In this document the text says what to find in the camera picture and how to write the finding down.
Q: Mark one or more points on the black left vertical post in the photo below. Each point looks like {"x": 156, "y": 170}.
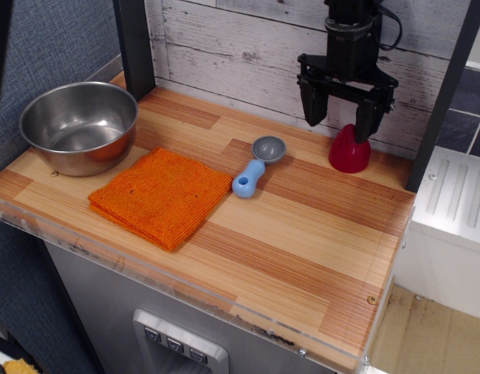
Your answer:
{"x": 134, "y": 43}

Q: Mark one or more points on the silver toy fridge cabinet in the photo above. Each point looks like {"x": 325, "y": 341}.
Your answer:
{"x": 106, "y": 301}

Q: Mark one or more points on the orange knitted cloth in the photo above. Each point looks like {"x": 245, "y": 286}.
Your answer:
{"x": 163, "y": 198}

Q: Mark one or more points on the red strawberry-shaped toy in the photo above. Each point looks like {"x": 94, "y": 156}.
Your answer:
{"x": 348, "y": 156}

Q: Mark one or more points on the stainless steel bowl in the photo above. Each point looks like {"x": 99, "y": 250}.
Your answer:
{"x": 81, "y": 129}

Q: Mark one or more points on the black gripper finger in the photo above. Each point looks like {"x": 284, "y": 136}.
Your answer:
{"x": 314, "y": 100}
{"x": 369, "y": 115}

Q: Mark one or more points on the black vertical post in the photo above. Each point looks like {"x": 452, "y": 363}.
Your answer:
{"x": 462, "y": 49}
{"x": 134, "y": 43}

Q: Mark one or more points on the grey dispenser button panel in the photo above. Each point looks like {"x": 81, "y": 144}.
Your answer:
{"x": 168, "y": 348}

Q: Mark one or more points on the blue grey toy scoop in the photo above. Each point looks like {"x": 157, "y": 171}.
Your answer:
{"x": 266, "y": 151}

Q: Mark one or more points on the clear acrylic edge guard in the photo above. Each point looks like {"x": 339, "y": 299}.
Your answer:
{"x": 250, "y": 280}

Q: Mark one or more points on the yellow object bottom left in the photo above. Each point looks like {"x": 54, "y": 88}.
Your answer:
{"x": 18, "y": 367}

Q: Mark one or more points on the black right vertical post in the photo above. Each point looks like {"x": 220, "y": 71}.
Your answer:
{"x": 462, "y": 49}

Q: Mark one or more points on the white toy sink unit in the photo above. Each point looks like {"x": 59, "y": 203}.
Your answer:
{"x": 440, "y": 254}

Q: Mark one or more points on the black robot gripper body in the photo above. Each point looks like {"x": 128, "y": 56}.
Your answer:
{"x": 349, "y": 68}

